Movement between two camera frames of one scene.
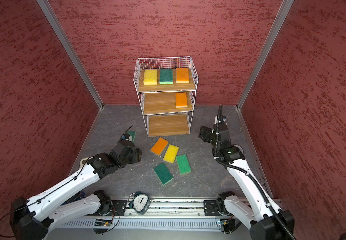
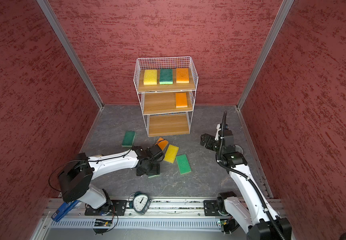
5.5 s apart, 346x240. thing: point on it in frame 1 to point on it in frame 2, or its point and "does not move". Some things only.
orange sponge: (182, 75) does not move
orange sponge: (181, 100) does not move
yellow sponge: (150, 77) does not move
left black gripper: (136, 156) to (155, 170)
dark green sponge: (163, 172) to (152, 176)
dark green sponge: (166, 76) does not move
